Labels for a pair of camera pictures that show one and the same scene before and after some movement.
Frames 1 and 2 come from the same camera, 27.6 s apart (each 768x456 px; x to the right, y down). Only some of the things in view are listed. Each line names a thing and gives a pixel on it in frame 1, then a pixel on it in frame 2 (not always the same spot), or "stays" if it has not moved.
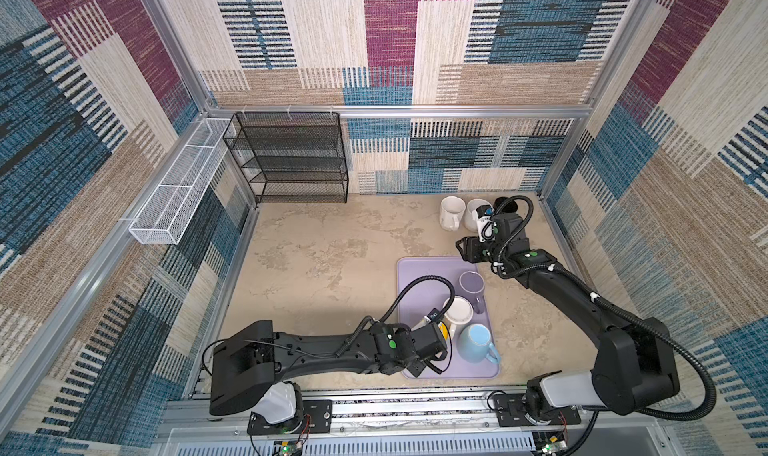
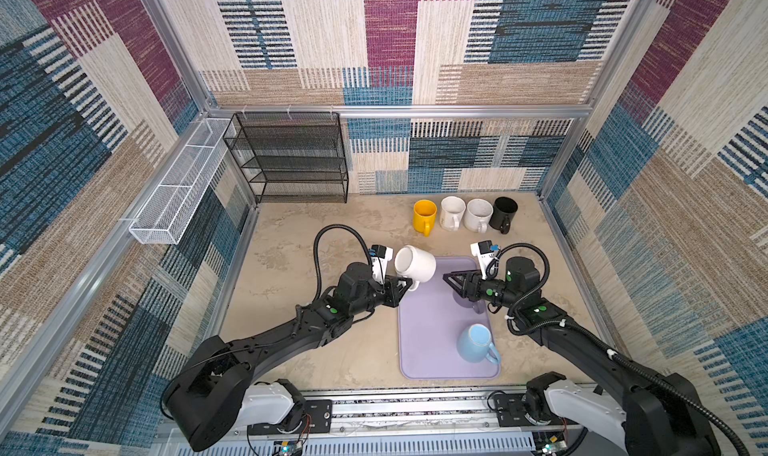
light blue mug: [475, 345] stays
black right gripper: [470, 249] -> [469, 285]
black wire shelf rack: [292, 157] stays
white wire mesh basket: [167, 216] stays
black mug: [510, 207] stays
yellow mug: [444, 331] -> [424, 213]
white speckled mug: [470, 220] stays
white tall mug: [451, 211] stays
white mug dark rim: [460, 312] -> [416, 265]
